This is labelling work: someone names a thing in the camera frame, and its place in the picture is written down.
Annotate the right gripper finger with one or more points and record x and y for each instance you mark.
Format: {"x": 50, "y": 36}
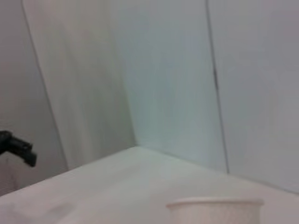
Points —
{"x": 21, "y": 149}

